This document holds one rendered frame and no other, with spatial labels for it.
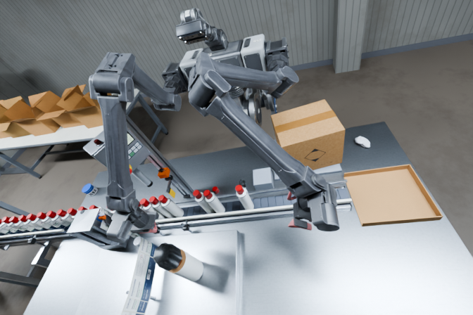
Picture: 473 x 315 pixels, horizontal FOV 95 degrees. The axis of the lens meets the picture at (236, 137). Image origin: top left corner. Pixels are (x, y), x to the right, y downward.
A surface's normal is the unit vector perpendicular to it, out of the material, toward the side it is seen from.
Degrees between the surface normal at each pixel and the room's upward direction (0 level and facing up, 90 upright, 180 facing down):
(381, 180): 0
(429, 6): 90
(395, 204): 0
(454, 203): 0
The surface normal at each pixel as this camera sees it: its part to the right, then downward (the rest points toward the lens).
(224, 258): -0.29, -0.65
